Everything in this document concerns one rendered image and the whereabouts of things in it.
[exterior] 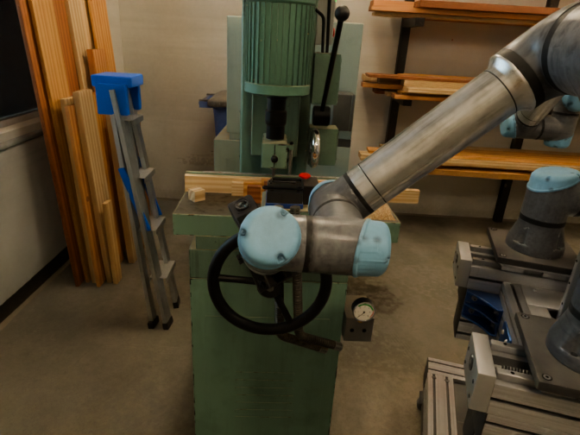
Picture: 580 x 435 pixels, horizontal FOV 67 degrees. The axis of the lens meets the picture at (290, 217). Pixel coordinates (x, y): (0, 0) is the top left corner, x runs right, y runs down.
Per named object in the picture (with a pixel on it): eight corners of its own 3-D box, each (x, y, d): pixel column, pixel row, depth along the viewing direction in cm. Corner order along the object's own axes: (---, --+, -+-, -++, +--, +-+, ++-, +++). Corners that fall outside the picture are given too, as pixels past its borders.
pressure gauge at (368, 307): (350, 327, 121) (354, 302, 118) (348, 318, 124) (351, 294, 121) (373, 328, 121) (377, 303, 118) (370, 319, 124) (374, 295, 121)
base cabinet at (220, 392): (193, 463, 147) (186, 279, 120) (215, 349, 201) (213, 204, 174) (326, 464, 149) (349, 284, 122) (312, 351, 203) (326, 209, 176)
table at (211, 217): (163, 251, 107) (161, 228, 104) (186, 206, 135) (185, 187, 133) (408, 260, 110) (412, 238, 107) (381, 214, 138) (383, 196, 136)
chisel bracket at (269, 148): (261, 173, 122) (261, 142, 118) (261, 160, 135) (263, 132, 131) (287, 174, 122) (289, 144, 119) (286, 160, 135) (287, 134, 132)
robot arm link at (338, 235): (379, 202, 63) (303, 196, 63) (398, 235, 53) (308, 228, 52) (370, 251, 66) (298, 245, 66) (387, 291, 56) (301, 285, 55)
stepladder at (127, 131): (139, 331, 211) (83, 75, 167) (153, 302, 235) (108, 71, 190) (172, 330, 211) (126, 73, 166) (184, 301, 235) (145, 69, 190)
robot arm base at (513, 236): (555, 241, 131) (565, 210, 128) (570, 263, 118) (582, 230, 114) (501, 232, 135) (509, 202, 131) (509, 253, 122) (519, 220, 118)
